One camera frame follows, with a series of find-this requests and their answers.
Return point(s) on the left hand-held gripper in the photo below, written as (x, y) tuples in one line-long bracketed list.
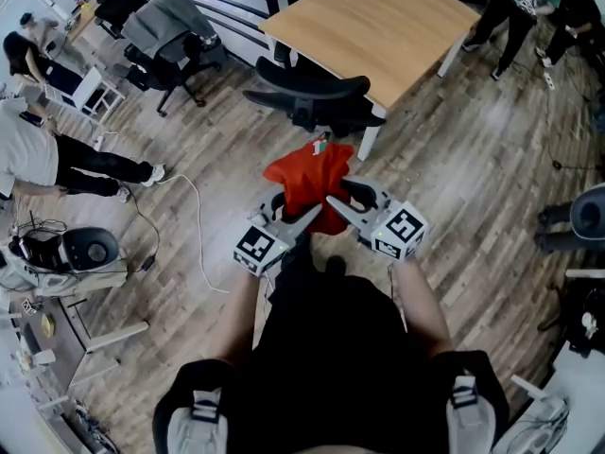
[(257, 249)]

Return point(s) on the wooden table with white legs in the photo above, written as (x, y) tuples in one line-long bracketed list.
[(378, 26)]

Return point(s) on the black bag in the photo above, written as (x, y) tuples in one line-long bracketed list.
[(583, 301)]

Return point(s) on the person's dark shirt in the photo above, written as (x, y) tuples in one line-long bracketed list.
[(331, 348)]

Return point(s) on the beige bag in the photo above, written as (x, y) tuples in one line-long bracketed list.
[(57, 282)]

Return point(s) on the grey jacket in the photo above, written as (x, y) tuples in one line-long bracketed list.
[(160, 17)]

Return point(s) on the black box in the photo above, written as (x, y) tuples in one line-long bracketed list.
[(42, 249)]

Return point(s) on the grey device with round disc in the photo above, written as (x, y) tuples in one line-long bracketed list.
[(588, 213), (92, 251)]

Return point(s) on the white power strip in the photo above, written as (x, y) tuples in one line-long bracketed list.
[(549, 81), (101, 142)]

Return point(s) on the red clothes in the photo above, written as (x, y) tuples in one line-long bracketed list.
[(307, 178)]

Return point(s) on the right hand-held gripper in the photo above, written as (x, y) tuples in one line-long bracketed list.
[(399, 227)]

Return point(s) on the person's right forearm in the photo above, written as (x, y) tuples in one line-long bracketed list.
[(420, 301)]

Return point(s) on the small yellow item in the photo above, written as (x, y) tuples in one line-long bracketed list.
[(47, 325)]

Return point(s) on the black mesh office chair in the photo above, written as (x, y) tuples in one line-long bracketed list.
[(312, 88)]

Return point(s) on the person's left forearm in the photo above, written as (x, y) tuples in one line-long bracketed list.
[(236, 310)]

